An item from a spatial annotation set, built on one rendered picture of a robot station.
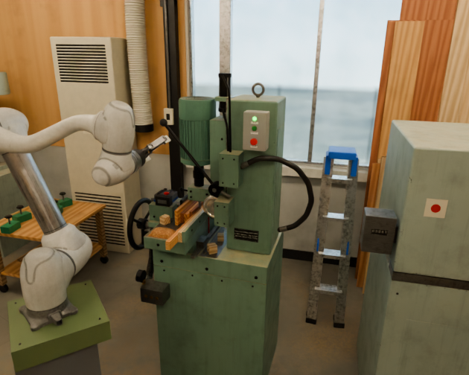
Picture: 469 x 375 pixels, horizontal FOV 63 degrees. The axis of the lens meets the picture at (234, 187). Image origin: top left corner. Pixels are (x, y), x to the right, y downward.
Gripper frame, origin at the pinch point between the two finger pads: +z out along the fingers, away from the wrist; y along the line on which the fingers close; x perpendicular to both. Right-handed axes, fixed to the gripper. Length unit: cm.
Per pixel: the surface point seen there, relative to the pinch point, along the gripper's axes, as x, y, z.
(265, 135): -25.6, 39.3, 6.6
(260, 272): -72, -1, 1
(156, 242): -32.1, -29.1, -6.0
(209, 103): 1.3, 24.6, 19.3
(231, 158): -23.9, 22.4, 4.2
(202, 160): -16.0, 4.7, 16.5
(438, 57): -60, 121, 147
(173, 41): 71, -11, 140
